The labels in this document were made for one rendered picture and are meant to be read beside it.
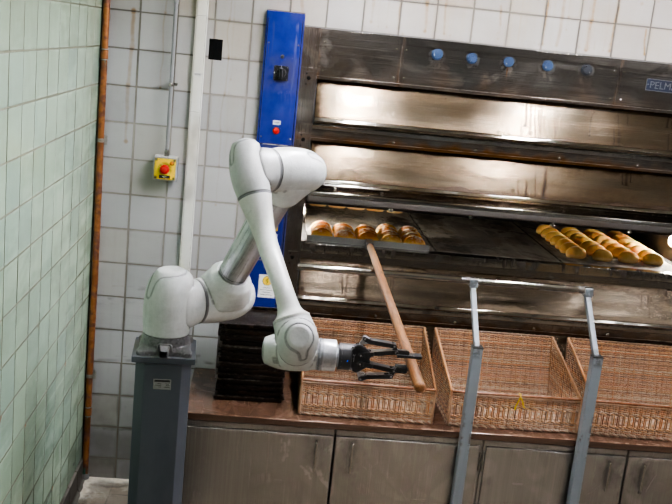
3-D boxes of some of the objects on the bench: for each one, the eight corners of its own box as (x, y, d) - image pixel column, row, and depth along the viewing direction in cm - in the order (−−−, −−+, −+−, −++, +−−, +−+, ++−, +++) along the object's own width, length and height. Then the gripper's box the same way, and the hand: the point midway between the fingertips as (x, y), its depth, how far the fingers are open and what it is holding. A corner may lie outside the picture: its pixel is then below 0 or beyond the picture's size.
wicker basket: (555, 392, 441) (565, 335, 435) (675, 402, 445) (685, 346, 439) (586, 435, 394) (597, 372, 388) (719, 446, 397) (732, 383, 391)
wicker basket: (296, 373, 432) (301, 314, 426) (419, 383, 435) (427, 325, 429) (295, 415, 385) (302, 349, 379) (434, 426, 388) (443, 361, 382)
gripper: (339, 324, 272) (422, 331, 273) (333, 377, 275) (415, 384, 277) (340, 332, 265) (425, 340, 266) (334, 387, 268) (418, 394, 270)
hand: (408, 361), depth 271 cm, fingers closed on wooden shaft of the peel, 3 cm apart
